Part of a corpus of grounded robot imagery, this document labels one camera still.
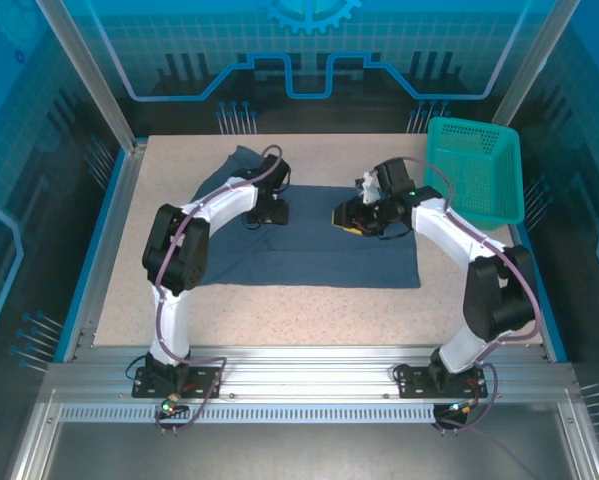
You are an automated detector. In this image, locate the blue t-shirt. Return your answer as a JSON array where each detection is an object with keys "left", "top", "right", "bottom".
[{"left": 197, "top": 145, "right": 423, "bottom": 290}]

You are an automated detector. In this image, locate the teal plastic basket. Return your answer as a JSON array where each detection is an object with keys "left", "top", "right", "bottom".
[{"left": 422, "top": 117, "right": 525, "bottom": 232}]

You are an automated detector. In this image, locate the small lit connector board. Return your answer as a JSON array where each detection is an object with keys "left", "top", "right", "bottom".
[
  {"left": 443, "top": 398, "right": 481, "bottom": 420},
  {"left": 159, "top": 394, "right": 189, "bottom": 417}
]

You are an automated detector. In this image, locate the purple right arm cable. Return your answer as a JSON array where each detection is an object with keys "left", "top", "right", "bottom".
[{"left": 373, "top": 156, "right": 541, "bottom": 480}]

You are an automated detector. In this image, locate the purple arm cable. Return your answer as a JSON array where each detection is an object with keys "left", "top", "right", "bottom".
[
  {"left": 373, "top": 156, "right": 541, "bottom": 480},
  {"left": 156, "top": 144, "right": 286, "bottom": 437}
]

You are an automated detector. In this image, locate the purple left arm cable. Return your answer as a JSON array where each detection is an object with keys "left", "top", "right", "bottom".
[{"left": 156, "top": 144, "right": 286, "bottom": 437}]

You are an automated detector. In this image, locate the wide aluminium frame rail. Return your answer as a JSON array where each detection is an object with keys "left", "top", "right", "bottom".
[{"left": 43, "top": 344, "right": 580, "bottom": 406}]

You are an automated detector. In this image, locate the aluminium side rail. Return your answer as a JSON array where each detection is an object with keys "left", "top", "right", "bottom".
[
  {"left": 508, "top": 224, "right": 570, "bottom": 361},
  {"left": 61, "top": 142, "right": 148, "bottom": 364}
]

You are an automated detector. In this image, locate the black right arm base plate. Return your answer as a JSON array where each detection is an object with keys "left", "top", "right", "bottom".
[{"left": 397, "top": 362, "right": 489, "bottom": 400}]

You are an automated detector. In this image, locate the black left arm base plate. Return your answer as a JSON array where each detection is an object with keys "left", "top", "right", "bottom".
[{"left": 131, "top": 366, "right": 225, "bottom": 400}]

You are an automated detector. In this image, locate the slotted grey cable duct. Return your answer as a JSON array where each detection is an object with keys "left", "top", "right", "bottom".
[{"left": 58, "top": 404, "right": 443, "bottom": 425}]

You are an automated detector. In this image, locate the aluminium frame post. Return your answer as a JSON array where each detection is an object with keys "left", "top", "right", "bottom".
[
  {"left": 491, "top": 0, "right": 583, "bottom": 126},
  {"left": 33, "top": 0, "right": 148, "bottom": 154}
]

